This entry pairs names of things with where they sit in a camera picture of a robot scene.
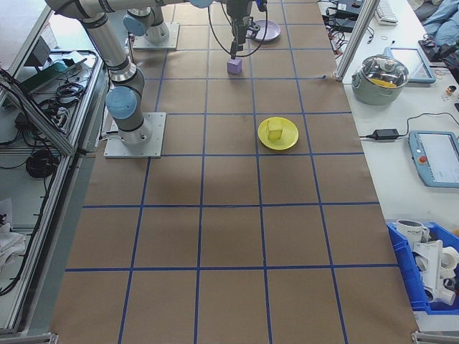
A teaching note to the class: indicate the purple foam block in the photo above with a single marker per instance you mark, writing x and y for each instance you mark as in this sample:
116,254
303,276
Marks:
234,68

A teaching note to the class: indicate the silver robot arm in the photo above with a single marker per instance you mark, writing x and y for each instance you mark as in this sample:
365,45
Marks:
157,28
107,43

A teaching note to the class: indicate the white plastic pipe elbow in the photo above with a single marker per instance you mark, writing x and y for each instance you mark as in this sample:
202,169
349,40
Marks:
451,261

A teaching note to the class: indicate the purple plate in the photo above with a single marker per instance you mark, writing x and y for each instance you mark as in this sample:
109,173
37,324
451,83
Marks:
269,30

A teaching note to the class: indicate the yellow foam block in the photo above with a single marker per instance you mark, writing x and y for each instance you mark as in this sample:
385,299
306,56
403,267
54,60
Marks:
274,132

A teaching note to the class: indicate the large black power adapter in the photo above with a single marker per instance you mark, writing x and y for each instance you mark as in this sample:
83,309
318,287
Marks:
345,24

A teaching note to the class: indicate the black laptop with red logo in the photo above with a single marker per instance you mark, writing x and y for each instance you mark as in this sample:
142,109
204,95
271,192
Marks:
346,8

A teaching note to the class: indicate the yellow plate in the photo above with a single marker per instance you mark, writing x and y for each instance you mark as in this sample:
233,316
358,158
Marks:
287,143

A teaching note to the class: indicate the glass pot lid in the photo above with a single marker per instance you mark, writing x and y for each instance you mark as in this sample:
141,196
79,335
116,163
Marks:
383,70

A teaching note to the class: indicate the steel cooking pot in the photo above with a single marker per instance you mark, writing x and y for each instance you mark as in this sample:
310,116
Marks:
376,95

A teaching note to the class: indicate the white keyboard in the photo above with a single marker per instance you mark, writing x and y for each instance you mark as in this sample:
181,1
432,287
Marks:
387,12

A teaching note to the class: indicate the small black power adapter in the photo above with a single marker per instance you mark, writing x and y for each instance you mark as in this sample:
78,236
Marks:
385,134

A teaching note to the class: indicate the light blue teach pendant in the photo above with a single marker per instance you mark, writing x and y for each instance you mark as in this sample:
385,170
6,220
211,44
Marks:
419,68
441,157

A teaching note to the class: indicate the black device with pink plugs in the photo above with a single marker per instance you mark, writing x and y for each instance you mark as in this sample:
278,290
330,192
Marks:
427,43

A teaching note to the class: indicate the yellow rubber band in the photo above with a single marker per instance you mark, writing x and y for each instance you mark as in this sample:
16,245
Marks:
439,74

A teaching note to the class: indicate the black cloth bundle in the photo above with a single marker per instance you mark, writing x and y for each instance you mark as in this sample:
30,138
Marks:
446,52

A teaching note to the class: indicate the small black round spool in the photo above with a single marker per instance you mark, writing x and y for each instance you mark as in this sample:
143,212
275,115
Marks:
452,90

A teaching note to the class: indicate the white mug with print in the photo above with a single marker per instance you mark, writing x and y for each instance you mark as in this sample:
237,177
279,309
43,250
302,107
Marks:
409,231

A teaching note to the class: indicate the blue plastic bin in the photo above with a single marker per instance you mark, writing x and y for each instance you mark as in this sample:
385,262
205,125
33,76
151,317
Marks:
405,272

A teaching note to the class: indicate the crumpled white cloth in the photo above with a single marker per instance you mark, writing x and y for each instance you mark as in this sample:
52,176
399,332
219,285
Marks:
9,233

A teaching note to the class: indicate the aluminium profile bar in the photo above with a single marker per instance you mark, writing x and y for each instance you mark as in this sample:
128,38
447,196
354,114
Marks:
437,337
36,338

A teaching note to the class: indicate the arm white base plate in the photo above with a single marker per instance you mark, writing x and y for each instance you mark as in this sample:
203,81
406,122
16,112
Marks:
154,143
172,43

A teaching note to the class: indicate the aluminium profile post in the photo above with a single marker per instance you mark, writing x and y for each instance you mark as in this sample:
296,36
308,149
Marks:
353,39

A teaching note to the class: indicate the green board inside frame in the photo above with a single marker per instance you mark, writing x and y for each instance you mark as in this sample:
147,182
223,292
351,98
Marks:
46,75

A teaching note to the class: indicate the grey box inside frame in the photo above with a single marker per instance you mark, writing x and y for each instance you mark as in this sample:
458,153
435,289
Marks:
39,50

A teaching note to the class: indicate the V-shaped metal bar frame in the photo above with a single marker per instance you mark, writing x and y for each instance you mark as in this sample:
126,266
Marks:
61,143

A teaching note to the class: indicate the white plastic pipe bracket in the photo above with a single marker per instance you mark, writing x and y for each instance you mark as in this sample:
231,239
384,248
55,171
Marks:
430,265

